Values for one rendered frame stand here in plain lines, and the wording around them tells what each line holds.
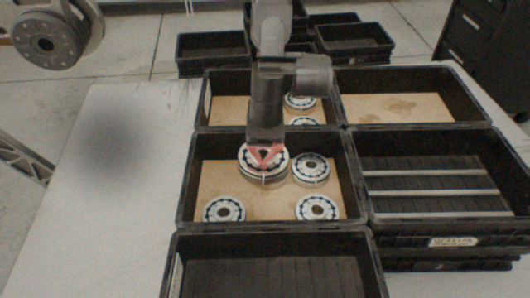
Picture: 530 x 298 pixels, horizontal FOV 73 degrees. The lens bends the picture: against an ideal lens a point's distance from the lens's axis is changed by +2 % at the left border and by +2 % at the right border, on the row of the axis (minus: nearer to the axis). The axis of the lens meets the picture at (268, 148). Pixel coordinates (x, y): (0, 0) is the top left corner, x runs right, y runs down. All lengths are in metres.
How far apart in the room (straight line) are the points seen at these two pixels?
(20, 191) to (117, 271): 1.46
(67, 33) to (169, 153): 0.48
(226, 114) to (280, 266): 0.54
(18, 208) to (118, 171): 1.15
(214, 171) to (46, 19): 0.51
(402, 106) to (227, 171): 0.62
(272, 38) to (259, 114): 0.13
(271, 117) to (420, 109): 0.74
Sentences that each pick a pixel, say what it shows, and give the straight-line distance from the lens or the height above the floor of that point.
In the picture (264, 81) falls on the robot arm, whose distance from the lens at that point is 0.54.
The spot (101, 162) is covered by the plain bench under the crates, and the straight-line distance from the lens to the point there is 1.27.
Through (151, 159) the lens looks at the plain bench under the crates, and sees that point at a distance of 1.22.
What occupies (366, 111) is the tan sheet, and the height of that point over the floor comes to 0.83.
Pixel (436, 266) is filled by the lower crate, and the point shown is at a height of 0.73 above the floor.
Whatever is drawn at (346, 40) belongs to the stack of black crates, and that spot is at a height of 0.49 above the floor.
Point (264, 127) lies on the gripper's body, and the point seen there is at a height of 1.14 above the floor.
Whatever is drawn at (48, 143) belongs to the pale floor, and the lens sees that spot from 2.62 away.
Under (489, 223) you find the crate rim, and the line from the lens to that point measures 0.86.
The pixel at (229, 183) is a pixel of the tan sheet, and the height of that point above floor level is 0.83.
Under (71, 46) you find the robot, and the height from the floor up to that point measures 1.13.
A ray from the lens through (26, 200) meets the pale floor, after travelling 2.33.
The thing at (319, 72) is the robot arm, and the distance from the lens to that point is 0.56.
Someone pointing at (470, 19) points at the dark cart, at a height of 0.66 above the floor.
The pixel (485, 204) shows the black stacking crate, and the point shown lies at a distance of 1.03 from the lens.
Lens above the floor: 1.54
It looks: 45 degrees down
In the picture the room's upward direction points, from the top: straight up
